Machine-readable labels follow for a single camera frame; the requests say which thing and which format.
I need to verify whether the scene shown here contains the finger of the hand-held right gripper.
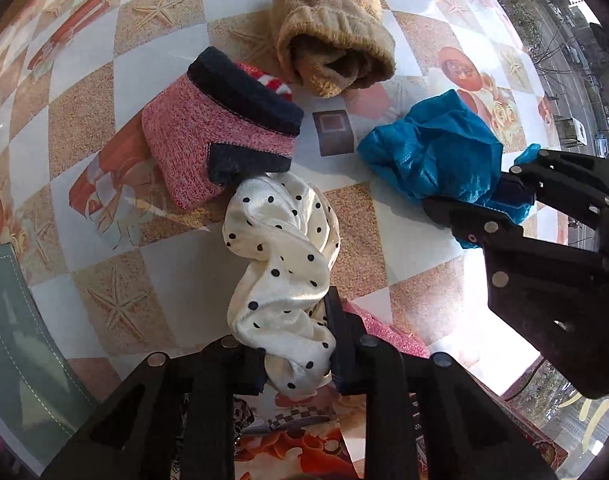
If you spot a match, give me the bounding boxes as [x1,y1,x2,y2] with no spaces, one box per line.
[499,149,609,251]
[423,196,525,251]

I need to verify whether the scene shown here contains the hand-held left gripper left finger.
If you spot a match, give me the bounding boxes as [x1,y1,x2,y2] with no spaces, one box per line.
[42,337,268,480]

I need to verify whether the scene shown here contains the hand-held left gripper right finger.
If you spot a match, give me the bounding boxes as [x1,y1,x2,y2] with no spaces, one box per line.
[324,287,557,480]

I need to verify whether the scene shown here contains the small pink sponge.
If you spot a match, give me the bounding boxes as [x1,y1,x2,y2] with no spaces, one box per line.
[341,305,430,358]

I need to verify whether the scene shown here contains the blue cloth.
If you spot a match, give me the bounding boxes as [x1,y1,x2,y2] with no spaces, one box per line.
[357,89,541,250]

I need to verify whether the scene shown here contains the white polka dot scrunchie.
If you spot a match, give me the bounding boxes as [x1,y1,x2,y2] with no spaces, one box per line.
[222,172,342,395]

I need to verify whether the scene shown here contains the grey storage box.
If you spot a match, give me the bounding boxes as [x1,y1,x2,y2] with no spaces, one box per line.
[0,245,98,471]

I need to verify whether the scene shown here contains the beige knit hat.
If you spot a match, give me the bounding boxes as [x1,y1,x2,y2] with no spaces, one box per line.
[272,0,397,100]

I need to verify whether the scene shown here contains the pink knit sock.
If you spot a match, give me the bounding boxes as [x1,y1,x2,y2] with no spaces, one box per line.
[142,46,304,212]

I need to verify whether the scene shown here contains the floral tissue pack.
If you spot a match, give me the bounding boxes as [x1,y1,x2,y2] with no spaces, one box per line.
[234,425,365,480]

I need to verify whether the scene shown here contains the red patterned carton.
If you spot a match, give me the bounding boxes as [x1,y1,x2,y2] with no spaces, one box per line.
[504,400,570,471]

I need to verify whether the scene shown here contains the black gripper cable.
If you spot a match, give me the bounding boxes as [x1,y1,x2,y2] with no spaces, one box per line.
[504,355,542,401]

